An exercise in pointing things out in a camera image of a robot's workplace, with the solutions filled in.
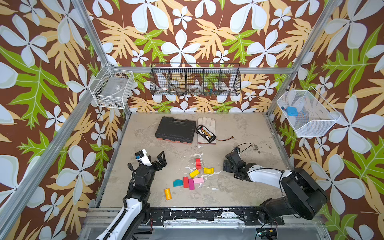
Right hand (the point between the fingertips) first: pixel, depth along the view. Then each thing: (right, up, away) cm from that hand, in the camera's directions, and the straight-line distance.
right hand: (228, 164), depth 93 cm
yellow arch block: (-13, -3, -4) cm, 14 cm away
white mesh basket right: (+42, +30, -16) cm, 54 cm away
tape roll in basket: (-21, +50, +5) cm, 54 cm away
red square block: (-27, -9, -7) cm, 29 cm away
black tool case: (-30, +21, +14) cm, 39 cm away
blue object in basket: (+36, +33, -7) cm, 49 cm away
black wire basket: (-21, +56, +5) cm, 60 cm away
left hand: (-43, +9, -11) cm, 46 cm away
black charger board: (-13, +18, +11) cm, 25 cm away
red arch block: (-19, 0, 0) cm, 19 cm away
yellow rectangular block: (-22, -5, -4) cm, 23 cm away
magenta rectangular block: (-24, -9, -9) cm, 27 cm away
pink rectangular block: (-20, -8, -9) cm, 23 cm away
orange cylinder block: (-36, -14, -12) cm, 41 cm away
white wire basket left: (-70, +47, -7) cm, 85 cm away
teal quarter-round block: (-32, -9, -9) cm, 34 cm away
